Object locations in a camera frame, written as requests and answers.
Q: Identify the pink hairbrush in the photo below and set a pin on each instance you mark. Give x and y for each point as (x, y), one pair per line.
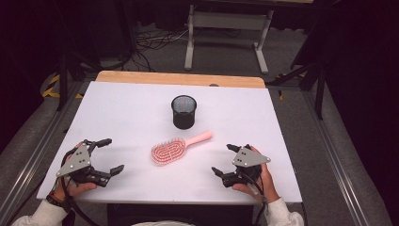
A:
(167, 152)

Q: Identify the person's white clothing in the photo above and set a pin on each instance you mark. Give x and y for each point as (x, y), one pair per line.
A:
(163, 223)

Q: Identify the black tripod stand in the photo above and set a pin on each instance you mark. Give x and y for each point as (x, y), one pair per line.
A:
(64, 78)

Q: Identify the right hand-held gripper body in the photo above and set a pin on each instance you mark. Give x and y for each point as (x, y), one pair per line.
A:
(249, 158)

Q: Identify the grey metal stand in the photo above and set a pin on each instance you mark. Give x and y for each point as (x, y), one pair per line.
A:
(227, 22)

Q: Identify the yellow black hazard tape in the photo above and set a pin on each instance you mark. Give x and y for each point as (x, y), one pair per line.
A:
(51, 88)

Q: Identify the black wristband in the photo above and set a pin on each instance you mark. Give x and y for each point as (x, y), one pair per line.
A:
(58, 202)

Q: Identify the black metal stand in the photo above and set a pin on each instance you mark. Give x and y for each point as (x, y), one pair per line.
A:
(316, 81)

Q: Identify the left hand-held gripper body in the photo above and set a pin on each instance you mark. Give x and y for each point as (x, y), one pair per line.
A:
(76, 161)

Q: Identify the black mesh pen cup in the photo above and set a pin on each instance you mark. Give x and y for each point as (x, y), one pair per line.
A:
(183, 117)

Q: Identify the aluminium floor rail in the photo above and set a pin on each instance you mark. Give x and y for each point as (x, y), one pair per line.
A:
(37, 157)
(335, 160)

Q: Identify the person's left hand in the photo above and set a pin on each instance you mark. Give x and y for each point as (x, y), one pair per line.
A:
(76, 189)

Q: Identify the person's right hand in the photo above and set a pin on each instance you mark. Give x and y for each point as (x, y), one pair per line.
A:
(266, 185)

